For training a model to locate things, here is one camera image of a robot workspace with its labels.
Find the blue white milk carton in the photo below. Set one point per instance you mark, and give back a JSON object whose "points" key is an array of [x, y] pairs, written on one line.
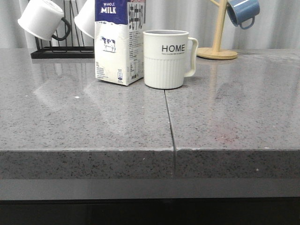
{"points": [[119, 26]]}

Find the cream HOME mug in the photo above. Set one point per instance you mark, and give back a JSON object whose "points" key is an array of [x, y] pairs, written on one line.
{"points": [[169, 57]]}

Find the wooden mug tree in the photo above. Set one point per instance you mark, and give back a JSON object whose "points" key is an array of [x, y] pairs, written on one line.
{"points": [[215, 52]]}

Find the black metal mug rack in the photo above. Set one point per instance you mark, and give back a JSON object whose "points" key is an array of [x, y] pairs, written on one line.
{"points": [[76, 45]]}

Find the blue hanging mug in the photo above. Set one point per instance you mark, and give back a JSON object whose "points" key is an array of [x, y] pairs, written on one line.
{"points": [[243, 12]]}

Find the white mug black handle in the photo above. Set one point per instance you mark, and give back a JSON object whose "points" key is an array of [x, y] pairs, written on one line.
{"points": [[41, 18]]}

